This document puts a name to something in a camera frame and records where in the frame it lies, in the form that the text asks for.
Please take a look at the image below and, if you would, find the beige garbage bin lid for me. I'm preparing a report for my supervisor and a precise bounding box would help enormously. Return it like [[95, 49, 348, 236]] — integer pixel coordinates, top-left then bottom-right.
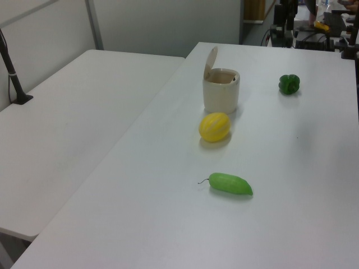
[[203, 46, 219, 82]]

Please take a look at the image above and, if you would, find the beige plastic garbage bin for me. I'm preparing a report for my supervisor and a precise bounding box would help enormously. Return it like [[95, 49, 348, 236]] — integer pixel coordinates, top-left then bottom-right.
[[202, 68, 241, 115]]

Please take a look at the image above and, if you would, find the yellow striped toy melon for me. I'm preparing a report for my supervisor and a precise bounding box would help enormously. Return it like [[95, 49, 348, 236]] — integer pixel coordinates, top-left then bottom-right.
[[199, 112, 232, 143]]

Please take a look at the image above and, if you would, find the light green toy cucumber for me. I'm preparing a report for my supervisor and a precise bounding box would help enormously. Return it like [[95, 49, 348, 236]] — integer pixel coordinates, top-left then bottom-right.
[[197, 172, 254, 196]]

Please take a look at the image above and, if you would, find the white side table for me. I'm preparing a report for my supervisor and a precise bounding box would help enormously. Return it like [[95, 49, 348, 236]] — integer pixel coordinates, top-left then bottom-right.
[[0, 49, 186, 242]]

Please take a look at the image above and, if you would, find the dark green toy bell pepper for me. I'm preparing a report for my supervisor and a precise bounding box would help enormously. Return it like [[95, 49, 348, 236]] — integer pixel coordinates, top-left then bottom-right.
[[278, 74, 301, 96]]

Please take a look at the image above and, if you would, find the brown wooden panel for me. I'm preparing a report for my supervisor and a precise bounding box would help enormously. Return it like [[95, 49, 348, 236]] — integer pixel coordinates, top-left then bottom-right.
[[243, 0, 266, 23]]

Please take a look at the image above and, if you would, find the black stand with clamp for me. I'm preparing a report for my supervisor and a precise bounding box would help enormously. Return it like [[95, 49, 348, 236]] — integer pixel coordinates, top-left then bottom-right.
[[269, 0, 298, 48]]

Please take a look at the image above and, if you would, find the black pole with base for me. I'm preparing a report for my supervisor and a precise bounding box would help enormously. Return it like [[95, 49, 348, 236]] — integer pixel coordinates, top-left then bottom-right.
[[0, 27, 34, 105]]

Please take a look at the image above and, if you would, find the black equipment on desk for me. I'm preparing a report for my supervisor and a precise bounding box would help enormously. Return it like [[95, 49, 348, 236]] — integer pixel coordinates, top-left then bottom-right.
[[294, 8, 359, 59]]

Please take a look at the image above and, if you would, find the grey partition post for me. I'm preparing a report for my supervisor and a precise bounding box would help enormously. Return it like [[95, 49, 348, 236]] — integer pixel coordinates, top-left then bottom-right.
[[85, 0, 105, 50]]

